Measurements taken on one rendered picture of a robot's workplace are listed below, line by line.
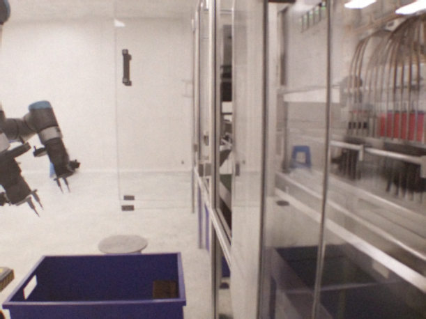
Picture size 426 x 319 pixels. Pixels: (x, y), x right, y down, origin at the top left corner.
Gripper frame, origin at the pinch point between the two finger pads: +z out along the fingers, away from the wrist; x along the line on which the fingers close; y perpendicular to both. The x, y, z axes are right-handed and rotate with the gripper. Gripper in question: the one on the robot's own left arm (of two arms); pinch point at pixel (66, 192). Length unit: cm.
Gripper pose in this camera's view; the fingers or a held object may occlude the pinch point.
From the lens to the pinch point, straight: 137.7
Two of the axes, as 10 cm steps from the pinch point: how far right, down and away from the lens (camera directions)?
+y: 9.2, -3.9, -0.9
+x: 0.9, -0.2, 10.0
